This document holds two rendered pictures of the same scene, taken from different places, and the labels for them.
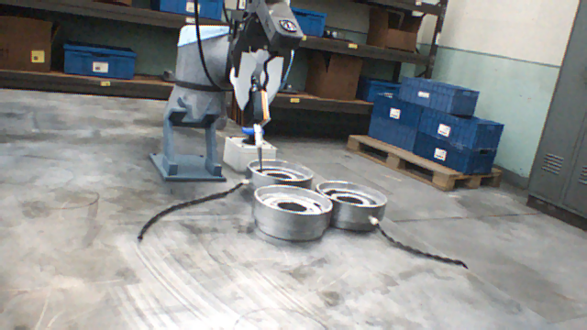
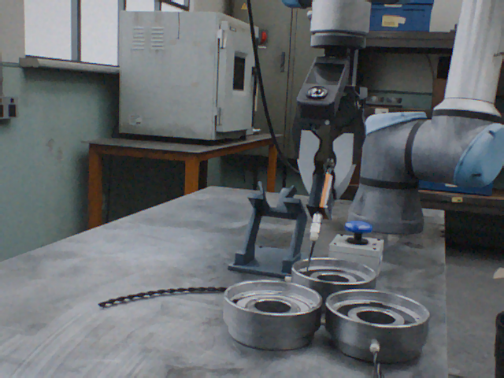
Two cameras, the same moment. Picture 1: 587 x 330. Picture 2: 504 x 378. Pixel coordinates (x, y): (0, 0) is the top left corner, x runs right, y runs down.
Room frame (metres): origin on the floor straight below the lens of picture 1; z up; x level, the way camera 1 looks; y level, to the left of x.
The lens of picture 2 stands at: (0.23, -0.43, 1.05)
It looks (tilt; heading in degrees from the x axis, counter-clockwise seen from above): 10 degrees down; 48
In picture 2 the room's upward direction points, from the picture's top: 3 degrees clockwise
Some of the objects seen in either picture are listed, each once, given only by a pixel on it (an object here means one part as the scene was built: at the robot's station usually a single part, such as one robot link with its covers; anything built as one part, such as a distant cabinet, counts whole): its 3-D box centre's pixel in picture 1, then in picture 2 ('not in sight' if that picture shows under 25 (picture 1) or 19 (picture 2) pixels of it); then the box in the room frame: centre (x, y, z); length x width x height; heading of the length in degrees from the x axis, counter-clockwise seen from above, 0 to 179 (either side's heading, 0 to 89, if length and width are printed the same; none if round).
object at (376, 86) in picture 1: (380, 91); not in sight; (5.43, -0.75, 0.56); 0.52 x 0.38 x 0.22; 118
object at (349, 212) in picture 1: (348, 205); (375, 324); (0.72, -0.09, 0.82); 0.10 x 0.10 x 0.04
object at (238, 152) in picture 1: (248, 152); (357, 254); (0.91, 0.09, 0.82); 0.08 x 0.07 x 0.05; 31
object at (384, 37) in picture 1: (393, 30); not in sight; (5.42, -0.75, 1.19); 0.45 x 0.40 x 0.37; 116
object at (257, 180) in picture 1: (278, 181); (332, 285); (0.78, 0.02, 0.82); 0.10 x 0.10 x 0.04
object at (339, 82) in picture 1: (331, 74); not in sight; (5.11, -0.21, 0.67); 0.52 x 0.43 x 0.43; 121
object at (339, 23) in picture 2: not in sight; (337, 21); (0.83, 0.09, 1.15); 0.08 x 0.08 x 0.05
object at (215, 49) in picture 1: (206, 52); (395, 144); (1.21, 0.25, 0.97); 0.13 x 0.12 x 0.14; 95
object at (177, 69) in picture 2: not in sight; (197, 80); (2.15, 2.21, 1.10); 0.62 x 0.61 x 0.65; 31
